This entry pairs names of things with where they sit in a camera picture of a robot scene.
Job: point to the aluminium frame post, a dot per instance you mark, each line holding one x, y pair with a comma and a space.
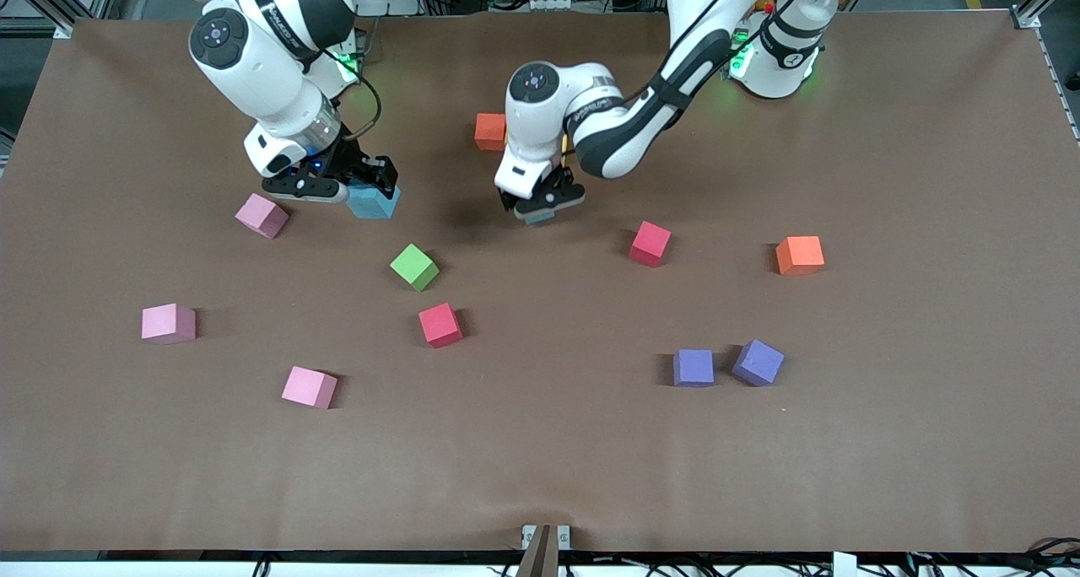
59, 22
1031, 12

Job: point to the green foam cube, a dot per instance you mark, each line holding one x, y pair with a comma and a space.
413, 265

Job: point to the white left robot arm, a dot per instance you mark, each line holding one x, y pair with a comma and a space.
607, 130

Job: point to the red foam cube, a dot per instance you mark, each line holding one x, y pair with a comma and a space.
650, 241
440, 324

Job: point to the grey camera pole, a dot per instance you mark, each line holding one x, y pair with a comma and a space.
540, 556

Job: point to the silver mounting bracket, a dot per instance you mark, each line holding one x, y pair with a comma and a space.
528, 533

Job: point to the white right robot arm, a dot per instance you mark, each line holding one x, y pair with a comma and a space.
278, 62

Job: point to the blue foam cube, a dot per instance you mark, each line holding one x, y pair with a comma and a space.
538, 218
374, 204

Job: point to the pink foam cube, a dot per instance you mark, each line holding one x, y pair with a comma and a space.
261, 214
309, 386
167, 322

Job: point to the purple foam cube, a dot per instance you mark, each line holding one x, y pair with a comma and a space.
758, 362
693, 366

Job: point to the brown paper table cover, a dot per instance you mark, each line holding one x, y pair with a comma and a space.
540, 442

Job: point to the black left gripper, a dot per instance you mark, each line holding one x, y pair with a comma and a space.
554, 184

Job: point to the aluminium side rail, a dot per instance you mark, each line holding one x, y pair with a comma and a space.
1059, 88

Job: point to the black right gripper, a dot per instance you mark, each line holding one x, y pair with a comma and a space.
348, 160

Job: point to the orange foam cube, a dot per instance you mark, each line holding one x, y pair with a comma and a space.
489, 132
799, 254

